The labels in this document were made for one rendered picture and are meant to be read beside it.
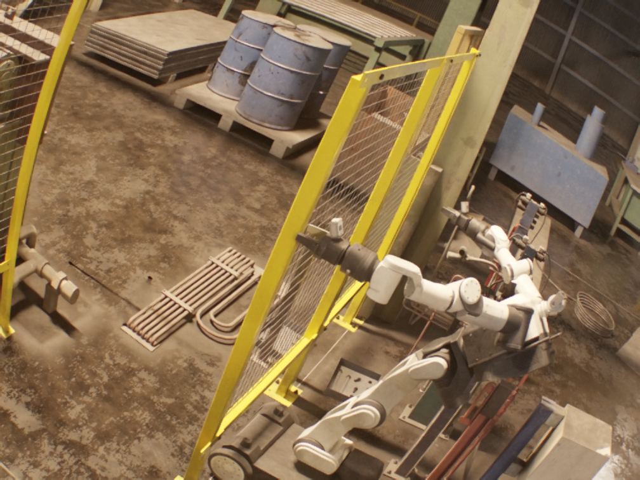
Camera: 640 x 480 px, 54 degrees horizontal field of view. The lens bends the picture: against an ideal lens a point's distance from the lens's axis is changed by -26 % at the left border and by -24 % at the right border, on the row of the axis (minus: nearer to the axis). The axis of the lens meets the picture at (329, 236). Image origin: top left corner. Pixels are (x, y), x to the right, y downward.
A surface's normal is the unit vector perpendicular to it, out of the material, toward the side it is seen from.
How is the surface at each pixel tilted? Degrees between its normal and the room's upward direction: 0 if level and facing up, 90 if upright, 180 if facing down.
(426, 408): 90
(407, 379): 90
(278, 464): 0
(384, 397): 90
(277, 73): 90
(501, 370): 77
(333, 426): 109
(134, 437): 0
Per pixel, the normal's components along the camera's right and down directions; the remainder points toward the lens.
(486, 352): -0.63, -0.01
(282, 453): 0.39, -0.83
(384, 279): -0.26, 0.14
